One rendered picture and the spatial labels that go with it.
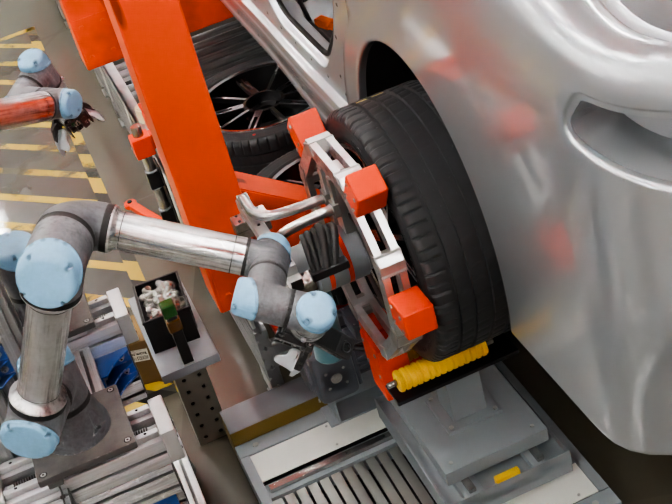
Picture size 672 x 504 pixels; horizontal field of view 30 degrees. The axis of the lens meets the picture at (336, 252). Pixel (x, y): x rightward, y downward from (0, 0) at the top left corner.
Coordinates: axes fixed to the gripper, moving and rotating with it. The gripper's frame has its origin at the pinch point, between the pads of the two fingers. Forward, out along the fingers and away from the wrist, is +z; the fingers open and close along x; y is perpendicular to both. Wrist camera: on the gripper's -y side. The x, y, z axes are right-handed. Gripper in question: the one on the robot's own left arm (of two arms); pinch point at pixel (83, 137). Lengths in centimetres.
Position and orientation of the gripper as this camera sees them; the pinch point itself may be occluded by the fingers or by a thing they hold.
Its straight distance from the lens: 358.2
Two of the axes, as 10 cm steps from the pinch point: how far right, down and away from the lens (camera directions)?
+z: 2.6, 5.4, 8.0
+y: 6.6, 5.0, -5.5
